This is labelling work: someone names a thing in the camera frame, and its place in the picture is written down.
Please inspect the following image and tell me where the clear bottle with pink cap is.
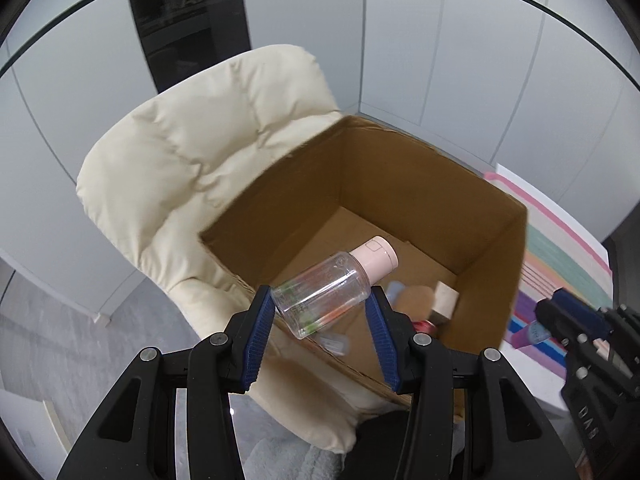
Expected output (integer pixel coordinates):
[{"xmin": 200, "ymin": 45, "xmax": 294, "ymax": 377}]
[{"xmin": 270, "ymin": 235, "xmax": 399, "ymax": 341}]

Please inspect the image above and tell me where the white fleece garment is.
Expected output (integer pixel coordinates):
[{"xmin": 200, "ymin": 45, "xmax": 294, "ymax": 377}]
[{"xmin": 245, "ymin": 435, "xmax": 361, "ymax": 480}]

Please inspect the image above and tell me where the striped tablecloth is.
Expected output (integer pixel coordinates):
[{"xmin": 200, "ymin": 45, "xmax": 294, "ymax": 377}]
[{"xmin": 495, "ymin": 162, "xmax": 613, "ymax": 413}]

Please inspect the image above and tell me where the clear contact lens case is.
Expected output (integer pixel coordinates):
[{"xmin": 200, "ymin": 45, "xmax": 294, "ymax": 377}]
[{"xmin": 320, "ymin": 332, "xmax": 353, "ymax": 357}]

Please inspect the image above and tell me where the cream padded chair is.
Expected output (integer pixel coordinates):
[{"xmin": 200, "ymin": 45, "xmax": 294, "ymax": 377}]
[{"xmin": 76, "ymin": 44, "xmax": 416, "ymax": 456}]

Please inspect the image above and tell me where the person's left leg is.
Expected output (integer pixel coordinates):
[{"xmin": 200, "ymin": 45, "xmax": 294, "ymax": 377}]
[{"xmin": 350, "ymin": 410, "xmax": 416, "ymax": 480}]

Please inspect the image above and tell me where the small beige box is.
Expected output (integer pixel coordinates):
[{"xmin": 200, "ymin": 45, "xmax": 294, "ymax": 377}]
[{"xmin": 431, "ymin": 281, "xmax": 460, "ymax": 325}]

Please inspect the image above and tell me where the striped colourful cloth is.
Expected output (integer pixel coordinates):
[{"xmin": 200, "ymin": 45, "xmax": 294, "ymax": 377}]
[{"xmin": 482, "ymin": 172, "xmax": 613, "ymax": 376}]

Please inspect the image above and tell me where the black built-in oven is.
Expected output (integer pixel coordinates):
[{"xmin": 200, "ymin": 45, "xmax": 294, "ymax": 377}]
[{"xmin": 122, "ymin": 0, "xmax": 251, "ymax": 93}]

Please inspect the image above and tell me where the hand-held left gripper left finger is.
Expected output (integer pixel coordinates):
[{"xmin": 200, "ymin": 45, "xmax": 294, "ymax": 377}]
[{"xmin": 57, "ymin": 285, "xmax": 277, "ymax": 480}]

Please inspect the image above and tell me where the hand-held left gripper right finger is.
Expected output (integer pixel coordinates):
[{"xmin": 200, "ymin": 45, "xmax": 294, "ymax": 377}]
[{"xmin": 364, "ymin": 287, "xmax": 583, "ymax": 480}]

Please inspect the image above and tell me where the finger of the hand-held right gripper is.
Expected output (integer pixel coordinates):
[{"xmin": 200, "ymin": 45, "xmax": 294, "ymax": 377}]
[{"xmin": 535, "ymin": 287, "xmax": 616, "ymax": 346}]

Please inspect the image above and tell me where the beige powder puff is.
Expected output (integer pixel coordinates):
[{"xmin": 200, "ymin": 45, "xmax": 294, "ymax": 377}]
[{"xmin": 395, "ymin": 285, "xmax": 436, "ymax": 323}]

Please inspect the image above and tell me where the brown cardboard box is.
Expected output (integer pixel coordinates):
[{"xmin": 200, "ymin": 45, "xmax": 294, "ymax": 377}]
[{"xmin": 199, "ymin": 115, "xmax": 530, "ymax": 418}]

